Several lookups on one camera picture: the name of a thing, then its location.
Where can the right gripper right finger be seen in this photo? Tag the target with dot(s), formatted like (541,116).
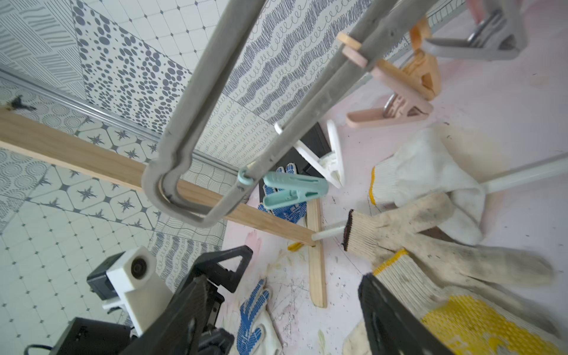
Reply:
(391,328)

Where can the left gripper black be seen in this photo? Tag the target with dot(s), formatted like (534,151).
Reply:
(216,269)

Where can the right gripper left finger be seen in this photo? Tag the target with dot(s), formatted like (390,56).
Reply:
(178,330)

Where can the teal clothes peg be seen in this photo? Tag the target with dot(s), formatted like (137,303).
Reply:
(292,189)

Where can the grey clip hanger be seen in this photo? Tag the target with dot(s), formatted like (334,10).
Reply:
(270,72)

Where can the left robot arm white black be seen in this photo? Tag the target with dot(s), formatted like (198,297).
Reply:
(84,336)

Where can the beige dirty knit gloves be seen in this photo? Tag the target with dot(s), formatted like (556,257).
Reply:
(452,289)

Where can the blue dotted glove near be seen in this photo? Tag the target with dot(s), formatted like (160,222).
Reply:
(251,324)

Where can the blue dotted glove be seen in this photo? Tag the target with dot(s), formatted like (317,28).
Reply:
(251,324)
(293,213)

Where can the blue dotted glove far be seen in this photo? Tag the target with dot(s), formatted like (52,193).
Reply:
(293,213)

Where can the white glove yellow cuff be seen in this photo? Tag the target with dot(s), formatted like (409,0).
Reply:
(423,166)

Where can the white clothes peg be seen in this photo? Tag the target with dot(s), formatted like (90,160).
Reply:
(319,154)

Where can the black flat pad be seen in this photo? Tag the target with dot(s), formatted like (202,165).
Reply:
(296,189)

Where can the pink clothes peg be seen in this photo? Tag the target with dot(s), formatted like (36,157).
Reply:
(404,106)

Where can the orange clothes peg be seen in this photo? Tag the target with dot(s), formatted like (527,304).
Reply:
(421,72)

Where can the grey clothes peg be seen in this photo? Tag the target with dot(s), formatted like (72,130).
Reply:
(500,36)

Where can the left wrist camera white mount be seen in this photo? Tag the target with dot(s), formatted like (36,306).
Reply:
(129,281)

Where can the wooden drying rack frame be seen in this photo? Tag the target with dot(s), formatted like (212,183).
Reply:
(133,168)

